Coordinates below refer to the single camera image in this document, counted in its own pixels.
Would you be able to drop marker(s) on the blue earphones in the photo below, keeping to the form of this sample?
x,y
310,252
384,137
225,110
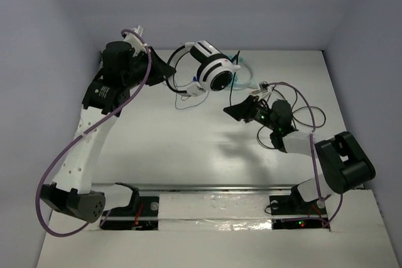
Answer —
x,y
183,103

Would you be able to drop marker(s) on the metal rail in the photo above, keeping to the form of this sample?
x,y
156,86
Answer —
x,y
220,188

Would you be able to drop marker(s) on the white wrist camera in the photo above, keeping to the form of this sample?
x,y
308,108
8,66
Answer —
x,y
263,91
132,38

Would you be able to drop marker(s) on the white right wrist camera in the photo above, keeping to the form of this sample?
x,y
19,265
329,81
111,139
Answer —
x,y
263,91

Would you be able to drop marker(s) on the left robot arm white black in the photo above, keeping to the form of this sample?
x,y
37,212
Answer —
x,y
124,70

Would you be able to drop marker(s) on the white black headphones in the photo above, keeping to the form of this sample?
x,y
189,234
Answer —
x,y
216,70

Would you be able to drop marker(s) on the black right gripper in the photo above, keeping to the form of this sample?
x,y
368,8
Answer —
x,y
245,109

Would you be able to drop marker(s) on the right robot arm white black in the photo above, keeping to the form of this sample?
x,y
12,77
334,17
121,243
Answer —
x,y
339,162

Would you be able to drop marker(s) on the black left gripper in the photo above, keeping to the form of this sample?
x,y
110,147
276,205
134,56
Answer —
x,y
151,65

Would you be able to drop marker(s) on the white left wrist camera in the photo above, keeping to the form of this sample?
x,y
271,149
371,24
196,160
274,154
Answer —
x,y
132,38

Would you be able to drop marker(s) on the teal headphones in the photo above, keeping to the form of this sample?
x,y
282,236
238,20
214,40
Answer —
x,y
244,77

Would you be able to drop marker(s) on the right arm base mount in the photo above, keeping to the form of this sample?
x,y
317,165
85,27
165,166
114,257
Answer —
x,y
291,212

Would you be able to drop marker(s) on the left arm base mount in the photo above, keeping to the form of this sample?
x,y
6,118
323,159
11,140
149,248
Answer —
x,y
140,213

